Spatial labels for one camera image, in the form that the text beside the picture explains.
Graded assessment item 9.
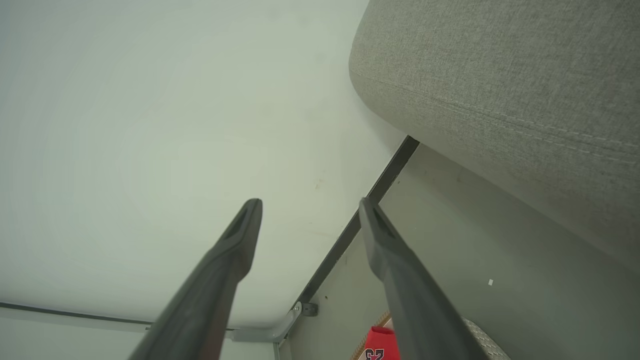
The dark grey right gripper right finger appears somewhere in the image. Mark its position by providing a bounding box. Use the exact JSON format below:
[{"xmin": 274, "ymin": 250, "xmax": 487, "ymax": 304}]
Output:
[{"xmin": 358, "ymin": 197, "xmax": 489, "ymax": 360}]

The black baseboard strip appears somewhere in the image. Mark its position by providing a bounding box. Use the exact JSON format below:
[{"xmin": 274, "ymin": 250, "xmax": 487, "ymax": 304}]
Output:
[{"xmin": 295, "ymin": 135, "xmax": 421, "ymax": 306}]

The grey fabric sofa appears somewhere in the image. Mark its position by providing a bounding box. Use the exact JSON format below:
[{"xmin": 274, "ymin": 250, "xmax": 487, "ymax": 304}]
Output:
[{"xmin": 348, "ymin": 0, "xmax": 640, "ymax": 273}]

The red basketball jersey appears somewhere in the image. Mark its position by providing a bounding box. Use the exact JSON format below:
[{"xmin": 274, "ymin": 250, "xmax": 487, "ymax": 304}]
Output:
[{"xmin": 363, "ymin": 326, "xmax": 402, "ymax": 360}]

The white perforated laundry basket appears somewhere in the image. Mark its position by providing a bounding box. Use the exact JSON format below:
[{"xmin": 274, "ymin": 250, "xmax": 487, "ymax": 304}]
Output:
[{"xmin": 351, "ymin": 311, "xmax": 512, "ymax": 360}]

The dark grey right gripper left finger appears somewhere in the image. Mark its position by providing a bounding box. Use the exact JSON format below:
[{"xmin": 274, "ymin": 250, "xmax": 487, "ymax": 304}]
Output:
[{"xmin": 129, "ymin": 198, "xmax": 264, "ymax": 360}]

